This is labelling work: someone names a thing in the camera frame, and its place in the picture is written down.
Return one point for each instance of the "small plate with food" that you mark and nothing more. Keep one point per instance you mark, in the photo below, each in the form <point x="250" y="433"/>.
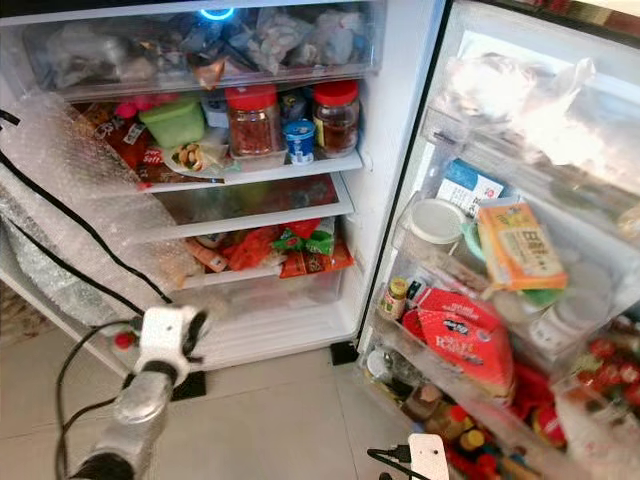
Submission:
<point x="190" y="157"/>

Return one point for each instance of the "red green snack packs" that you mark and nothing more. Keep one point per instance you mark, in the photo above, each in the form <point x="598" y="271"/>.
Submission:
<point x="300" y="250"/>

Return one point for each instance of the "orange food box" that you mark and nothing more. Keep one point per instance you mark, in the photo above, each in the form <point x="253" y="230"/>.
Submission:
<point x="520" y="248"/>

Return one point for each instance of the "green plastic container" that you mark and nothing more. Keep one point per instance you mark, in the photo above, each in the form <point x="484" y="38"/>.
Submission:
<point x="173" y="123"/>

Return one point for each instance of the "clear shelf drawer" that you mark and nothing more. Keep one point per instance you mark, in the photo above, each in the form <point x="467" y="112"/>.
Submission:
<point x="250" y="200"/>

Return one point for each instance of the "blue white small cup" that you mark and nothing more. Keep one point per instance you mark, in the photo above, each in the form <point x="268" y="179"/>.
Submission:
<point x="298" y="143"/>

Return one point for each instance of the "red-lid glass jar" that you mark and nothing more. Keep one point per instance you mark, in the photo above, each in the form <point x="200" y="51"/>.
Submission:
<point x="335" y="122"/>
<point x="253" y="125"/>

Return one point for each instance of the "clear fridge drawer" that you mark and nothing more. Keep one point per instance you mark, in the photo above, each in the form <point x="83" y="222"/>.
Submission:
<point x="130" y="55"/>

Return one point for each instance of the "fridge door with shelves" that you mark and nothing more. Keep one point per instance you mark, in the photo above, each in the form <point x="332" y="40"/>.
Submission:
<point x="480" y="50"/>

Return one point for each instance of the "small yellow-cap bottle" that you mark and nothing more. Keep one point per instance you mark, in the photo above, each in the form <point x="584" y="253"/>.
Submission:
<point x="393" y="298"/>

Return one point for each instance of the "red printed package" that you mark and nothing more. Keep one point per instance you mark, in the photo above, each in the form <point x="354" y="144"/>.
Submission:
<point x="460" y="340"/>

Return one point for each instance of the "blue white carton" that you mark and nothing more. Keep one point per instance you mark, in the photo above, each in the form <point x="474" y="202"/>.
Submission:
<point x="468" y="185"/>

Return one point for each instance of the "white-lid jar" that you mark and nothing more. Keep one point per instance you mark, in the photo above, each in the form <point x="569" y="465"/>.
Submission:
<point x="435" y="220"/>

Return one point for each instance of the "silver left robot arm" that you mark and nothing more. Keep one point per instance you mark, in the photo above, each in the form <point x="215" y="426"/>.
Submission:
<point x="140" y="405"/>

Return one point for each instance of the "clear bubble wrap sheet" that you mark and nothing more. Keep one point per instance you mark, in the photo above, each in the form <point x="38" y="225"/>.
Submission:
<point x="80" y="165"/>

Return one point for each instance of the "beige patterned rug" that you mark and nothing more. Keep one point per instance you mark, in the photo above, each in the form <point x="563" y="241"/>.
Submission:
<point x="20" y="315"/>

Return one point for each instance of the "clear plastic bag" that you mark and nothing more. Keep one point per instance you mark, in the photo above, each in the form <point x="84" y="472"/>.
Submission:
<point x="500" y="90"/>

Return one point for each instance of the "red sauce packets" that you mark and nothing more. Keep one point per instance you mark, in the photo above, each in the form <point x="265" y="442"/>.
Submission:
<point x="130" y="140"/>

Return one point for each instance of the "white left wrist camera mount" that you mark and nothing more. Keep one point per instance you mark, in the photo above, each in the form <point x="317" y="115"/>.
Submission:
<point x="165" y="335"/>

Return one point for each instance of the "small red knob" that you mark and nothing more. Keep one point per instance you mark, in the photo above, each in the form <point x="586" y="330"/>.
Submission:
<point x="125" y="340"/>

